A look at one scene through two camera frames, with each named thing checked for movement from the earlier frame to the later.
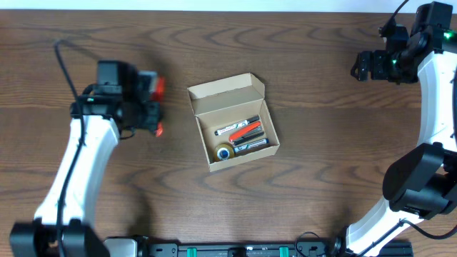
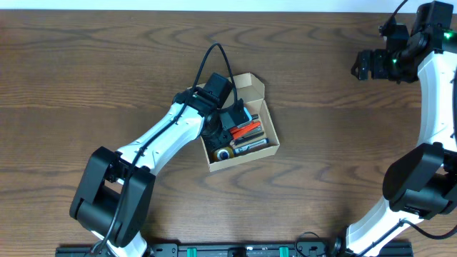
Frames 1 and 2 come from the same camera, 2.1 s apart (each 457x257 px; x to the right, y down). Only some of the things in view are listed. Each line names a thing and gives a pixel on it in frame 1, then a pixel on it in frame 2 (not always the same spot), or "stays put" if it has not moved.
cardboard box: [222, 103] stays put
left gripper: [154, 117] to [223, 142]
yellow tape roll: [223, 151] stays put
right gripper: [361, 64] stays put
